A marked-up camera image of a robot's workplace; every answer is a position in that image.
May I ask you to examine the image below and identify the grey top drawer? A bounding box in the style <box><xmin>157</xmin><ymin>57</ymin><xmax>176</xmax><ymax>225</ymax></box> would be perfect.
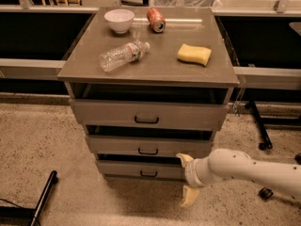
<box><xmin>70</xmin><ymin>99</ymin><xmax>229</xmax><ymax>131</ymax></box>

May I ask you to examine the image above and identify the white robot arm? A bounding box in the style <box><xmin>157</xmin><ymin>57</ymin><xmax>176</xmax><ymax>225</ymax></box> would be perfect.
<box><xmin>177</xmin><ymin>149</ymin><xmax>301</xmax><ymax>207</ymax></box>

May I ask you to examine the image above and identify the grey drawer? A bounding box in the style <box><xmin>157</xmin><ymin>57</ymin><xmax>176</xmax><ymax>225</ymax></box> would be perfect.
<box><xmin>70</xmin><ymin>99</ymin><xmax>229</xmax><ymax>131</ymax></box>
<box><xmin>96</xmin><ymin>160</ymin><xmax>184</xmax><ymax>181</ymax></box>
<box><xmin>86</xmin><ymin>136</ymin><xmax>212</xmax><ymax>158</ymax></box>

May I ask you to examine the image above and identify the grey middle drawer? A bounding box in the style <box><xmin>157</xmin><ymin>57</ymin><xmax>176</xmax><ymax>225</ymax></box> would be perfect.
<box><xmin>86</xmin><ymin>136</ymin><xmax>212</xmax><ymax>158</ymax></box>

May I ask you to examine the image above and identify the grey bottom drawer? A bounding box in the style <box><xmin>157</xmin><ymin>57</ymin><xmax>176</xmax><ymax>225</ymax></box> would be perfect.
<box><xmin>96</xmin><ymin>160</ymin><xmax>184</xmax><ymax>181</ymax></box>

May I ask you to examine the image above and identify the white bowl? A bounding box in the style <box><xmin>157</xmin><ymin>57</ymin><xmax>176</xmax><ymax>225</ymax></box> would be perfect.
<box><xmin>104</xmin><ymin>8</ymin><xmax>135</xmax><ymax>34</ymax></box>

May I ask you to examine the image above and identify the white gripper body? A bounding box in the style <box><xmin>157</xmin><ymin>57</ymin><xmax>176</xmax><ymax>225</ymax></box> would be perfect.
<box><xmin>184</xmin><ymin>158</ymin><xmax>220</xmax><ymax>187</ymax></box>

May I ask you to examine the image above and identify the grey drawer cabinet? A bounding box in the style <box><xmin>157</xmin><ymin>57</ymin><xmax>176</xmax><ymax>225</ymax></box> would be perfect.
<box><xmin>56</xmin><ymin>6</ymin><xmax>241</xmax><ymax>186</ymax></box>

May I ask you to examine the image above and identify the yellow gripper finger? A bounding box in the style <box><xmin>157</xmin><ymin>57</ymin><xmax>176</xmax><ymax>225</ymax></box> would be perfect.
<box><xmin>176</xmin><ymin>153</ymin><xmax>193</xmax><ymax>168</ymax></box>
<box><xmin>181</xmin><ymin>185</ymin><xmax>199</xmax><ymax>207</ymax></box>

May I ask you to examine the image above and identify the black chair caster leg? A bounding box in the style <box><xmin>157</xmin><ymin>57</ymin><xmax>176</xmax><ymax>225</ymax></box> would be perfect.
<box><xmin>259</xmin><ymin>187</ymin><xmax>274</xmax><ymax>201</ymax></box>

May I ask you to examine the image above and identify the red soda can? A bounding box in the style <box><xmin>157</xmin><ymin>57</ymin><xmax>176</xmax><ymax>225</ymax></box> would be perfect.
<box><xmin>147</xmin><ymin>8</ymin><xmax>166</xmax><ymax>33</ymax></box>

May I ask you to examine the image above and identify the wire mesh basket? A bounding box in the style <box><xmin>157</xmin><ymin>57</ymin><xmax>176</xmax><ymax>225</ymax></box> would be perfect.
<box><xmin>150</xmin><ymin>0</ymin><xmax>222</xmax><ymax>8</ymax></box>

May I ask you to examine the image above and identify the clear plastic water bottle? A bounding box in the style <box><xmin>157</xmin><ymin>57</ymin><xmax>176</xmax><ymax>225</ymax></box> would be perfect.
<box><xmin>99</xmin><ymin>40</ymin><xmax>151</xmax><ymax>73</ymax></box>

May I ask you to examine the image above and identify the black stand leg right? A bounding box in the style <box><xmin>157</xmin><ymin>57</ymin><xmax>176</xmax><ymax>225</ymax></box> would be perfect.
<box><xmin>245</xmin><ymin>100</ymin><xmax>273</xmax><ymax>151</ymax></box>

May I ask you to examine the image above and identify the black stand leg left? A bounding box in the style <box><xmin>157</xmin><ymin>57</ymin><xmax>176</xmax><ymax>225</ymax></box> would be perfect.
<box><xmin>27</xmin><ymin>170</ymin><xmax>58</xmax><ymax>226</ymax></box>

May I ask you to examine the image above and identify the yellow sponge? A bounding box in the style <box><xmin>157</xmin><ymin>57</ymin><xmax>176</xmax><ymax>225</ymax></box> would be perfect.
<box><xmin>177</xmin><ymin>43</ymin><xmax>212</xmax><ymax>66</ymax></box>

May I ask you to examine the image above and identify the black stand leg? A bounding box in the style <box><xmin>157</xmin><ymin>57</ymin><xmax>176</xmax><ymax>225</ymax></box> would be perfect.
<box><xmin>27</xmin><ymin>170</ymin><xmax>58</xmax><ymax>226</ymax></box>
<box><xmin>245</xmin><ymin>100</ymin><xmax>273</xmax><ymax>151</ymax></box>

